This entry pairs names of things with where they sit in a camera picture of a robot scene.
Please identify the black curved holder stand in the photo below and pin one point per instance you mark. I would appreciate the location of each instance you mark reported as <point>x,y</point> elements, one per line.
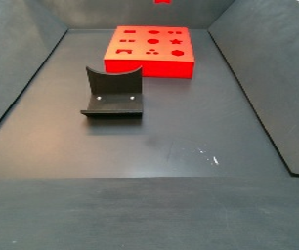
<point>116,93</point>

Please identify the red shape sorter box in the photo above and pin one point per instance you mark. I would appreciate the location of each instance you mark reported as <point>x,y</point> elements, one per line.
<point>160,49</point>

